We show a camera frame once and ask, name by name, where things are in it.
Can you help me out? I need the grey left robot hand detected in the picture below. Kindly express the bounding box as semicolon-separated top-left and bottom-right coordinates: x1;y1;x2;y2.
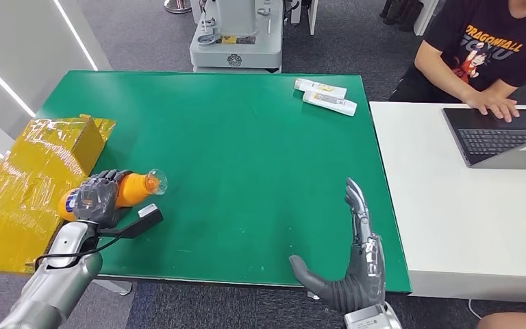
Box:
71;169;132;230

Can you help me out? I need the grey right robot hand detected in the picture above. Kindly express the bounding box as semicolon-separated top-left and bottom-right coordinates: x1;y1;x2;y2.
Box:
288;178;386;314

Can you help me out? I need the orange plastic bottle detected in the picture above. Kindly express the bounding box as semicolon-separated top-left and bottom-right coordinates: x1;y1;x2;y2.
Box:
57;169;168;223

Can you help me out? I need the yellow taped cardboard box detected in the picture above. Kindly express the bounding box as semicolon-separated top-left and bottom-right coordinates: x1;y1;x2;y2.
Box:
0;114;117;274

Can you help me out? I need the grey table leg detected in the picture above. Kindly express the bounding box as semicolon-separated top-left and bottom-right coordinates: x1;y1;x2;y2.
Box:
92;279;133;296

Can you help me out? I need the seated person's limb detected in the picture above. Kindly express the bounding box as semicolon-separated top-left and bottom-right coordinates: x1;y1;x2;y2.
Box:
476;312;526;329

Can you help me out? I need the large white tube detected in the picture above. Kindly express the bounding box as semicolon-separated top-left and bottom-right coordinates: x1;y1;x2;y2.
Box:
301;90;358;118

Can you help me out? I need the dark grey laptop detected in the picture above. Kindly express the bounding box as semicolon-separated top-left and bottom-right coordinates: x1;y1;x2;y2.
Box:
442;107;526;171

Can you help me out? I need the small white tube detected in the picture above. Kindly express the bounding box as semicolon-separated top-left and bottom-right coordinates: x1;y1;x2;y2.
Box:
293;77;348;100

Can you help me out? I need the grey machine base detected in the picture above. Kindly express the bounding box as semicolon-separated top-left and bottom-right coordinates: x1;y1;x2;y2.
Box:
189;0;286;73

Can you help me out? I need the chrome stand base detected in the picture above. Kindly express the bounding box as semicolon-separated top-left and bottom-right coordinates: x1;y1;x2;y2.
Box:
164;0;194;14

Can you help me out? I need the person's hand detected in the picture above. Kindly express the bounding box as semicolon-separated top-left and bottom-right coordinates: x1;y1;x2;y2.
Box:
464;88;521;123

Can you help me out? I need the person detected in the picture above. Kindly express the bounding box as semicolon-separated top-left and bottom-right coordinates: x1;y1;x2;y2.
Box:
388;0;526;123

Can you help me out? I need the white furniture leg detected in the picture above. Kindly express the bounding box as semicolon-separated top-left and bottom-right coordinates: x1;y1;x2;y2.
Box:
290;0;321;36

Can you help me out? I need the black chair base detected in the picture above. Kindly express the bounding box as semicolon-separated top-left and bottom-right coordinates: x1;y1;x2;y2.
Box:
379;0;425;33

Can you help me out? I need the white furniture panel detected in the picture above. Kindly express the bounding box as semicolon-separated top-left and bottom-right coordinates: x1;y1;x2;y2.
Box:
412;0;442;36

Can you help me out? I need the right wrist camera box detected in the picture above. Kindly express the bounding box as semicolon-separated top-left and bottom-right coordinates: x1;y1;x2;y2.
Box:
343;304;388;329

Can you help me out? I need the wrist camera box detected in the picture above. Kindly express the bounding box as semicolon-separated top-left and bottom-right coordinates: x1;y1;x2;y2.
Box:
343;304;388;329
97;203;165;240

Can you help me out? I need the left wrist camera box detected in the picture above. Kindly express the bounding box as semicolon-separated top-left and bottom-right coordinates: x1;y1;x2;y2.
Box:
97;203;165;240

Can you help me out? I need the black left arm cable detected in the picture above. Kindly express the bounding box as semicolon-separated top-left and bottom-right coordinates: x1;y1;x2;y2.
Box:
34;235;123;269

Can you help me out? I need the white cable under desk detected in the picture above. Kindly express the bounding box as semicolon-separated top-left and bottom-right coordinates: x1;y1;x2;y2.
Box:
467;300;484;321

